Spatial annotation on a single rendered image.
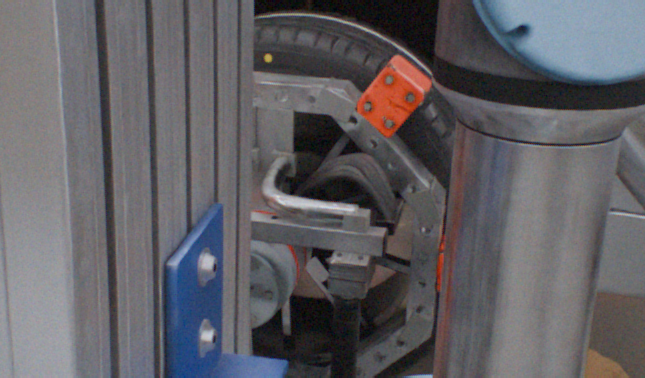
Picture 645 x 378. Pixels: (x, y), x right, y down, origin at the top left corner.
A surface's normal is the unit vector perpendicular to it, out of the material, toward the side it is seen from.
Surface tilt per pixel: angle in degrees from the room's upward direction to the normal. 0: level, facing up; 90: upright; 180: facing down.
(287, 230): 90
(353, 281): 90
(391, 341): 90
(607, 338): 0
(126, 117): 90
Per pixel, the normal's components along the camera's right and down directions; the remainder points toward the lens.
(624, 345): 0.04, -0.94
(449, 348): -0.90, 0.11
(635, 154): -0.41, 0.66
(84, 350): 0.99, 0.10
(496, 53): -0.59, 0.26
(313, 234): -0.21, 0.33
